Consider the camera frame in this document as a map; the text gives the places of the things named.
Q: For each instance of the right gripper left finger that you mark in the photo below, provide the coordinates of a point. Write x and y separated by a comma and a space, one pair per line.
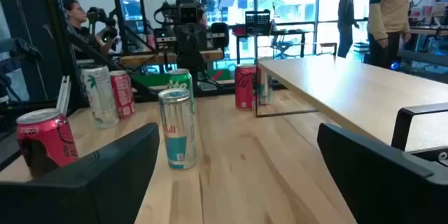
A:
77, 196

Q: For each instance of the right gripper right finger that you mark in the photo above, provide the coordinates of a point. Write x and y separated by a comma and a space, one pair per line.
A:
392, 192

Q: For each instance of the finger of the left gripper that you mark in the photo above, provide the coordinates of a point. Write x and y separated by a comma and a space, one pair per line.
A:
198, 61
183, 61

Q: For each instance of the green Sprite can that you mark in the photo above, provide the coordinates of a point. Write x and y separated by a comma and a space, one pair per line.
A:
180, 80

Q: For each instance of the silver blue slim can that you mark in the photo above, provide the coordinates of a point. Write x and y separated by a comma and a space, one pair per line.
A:
176, 129
266, 89

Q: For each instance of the tall silver can black lid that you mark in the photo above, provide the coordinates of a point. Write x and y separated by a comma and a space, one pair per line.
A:
99, 98

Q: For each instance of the wooden shelf black legs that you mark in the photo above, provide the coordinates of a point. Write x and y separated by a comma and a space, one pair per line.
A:
350, 87

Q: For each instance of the green floor mat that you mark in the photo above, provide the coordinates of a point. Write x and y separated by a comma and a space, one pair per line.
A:
154, 78

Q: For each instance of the wooden plank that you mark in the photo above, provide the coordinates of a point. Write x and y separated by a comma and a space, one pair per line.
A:
147, 59

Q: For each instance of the red Darth Vader cola can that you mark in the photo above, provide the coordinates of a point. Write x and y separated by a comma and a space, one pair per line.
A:
49, 140

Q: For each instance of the black perforated organizer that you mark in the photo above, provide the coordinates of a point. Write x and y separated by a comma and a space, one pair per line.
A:
258, 22

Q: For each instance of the blue chair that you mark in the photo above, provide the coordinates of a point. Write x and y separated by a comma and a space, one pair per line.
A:
281, 47

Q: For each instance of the black mechanical device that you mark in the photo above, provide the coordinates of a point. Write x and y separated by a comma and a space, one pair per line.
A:
101, 15

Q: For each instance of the person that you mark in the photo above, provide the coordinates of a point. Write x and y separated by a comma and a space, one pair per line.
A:
75, 17
388, 10
346, 17

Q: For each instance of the grey workbench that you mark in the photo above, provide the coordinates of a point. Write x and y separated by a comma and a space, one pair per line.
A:
420, 56

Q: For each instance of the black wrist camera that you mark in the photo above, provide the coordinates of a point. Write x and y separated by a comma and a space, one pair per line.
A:
189, 12

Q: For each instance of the white plastic bracket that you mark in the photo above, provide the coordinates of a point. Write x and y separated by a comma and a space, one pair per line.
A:
63, 96

